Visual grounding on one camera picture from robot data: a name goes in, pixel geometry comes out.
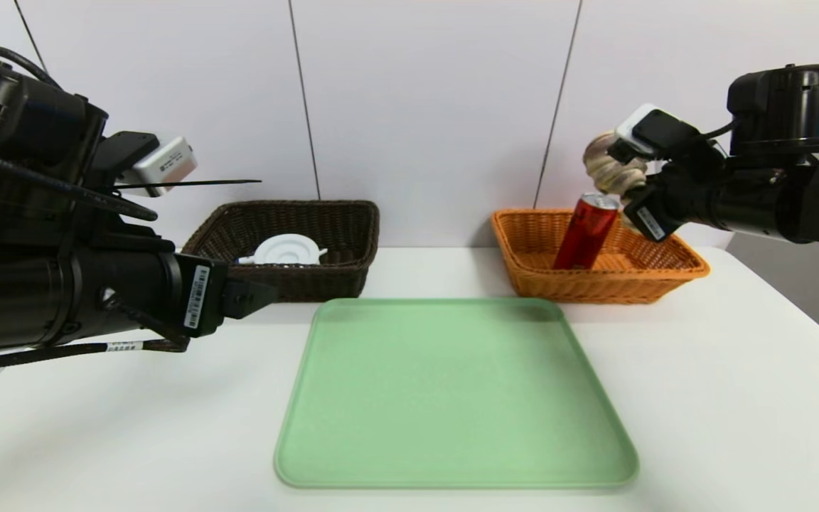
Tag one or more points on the light green plastic tray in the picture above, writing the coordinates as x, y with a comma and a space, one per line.
452, 398

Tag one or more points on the red soda can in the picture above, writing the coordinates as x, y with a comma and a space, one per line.
584, 231

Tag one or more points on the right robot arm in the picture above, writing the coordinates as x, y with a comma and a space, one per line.
786, 199

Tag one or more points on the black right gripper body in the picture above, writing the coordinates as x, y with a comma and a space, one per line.
648, 221

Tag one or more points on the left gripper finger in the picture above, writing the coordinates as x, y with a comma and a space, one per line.
246, 297

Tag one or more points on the dark brown wicker basket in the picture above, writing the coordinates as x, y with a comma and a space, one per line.
338, 277

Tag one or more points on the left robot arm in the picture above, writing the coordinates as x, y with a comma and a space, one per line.
18, 284

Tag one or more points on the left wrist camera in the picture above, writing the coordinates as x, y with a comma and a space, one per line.
161, 163

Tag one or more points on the striped bread loaf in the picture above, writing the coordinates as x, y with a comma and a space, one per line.
605, 167

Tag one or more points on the white tape roll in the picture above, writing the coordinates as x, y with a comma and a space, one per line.
288, 250

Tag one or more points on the orange wicker basket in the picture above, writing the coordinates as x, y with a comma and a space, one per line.
637, 284

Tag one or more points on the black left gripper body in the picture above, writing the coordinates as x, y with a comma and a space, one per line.
202, 296

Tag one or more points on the white marker with blue cap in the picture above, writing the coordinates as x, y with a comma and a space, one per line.
246, 260

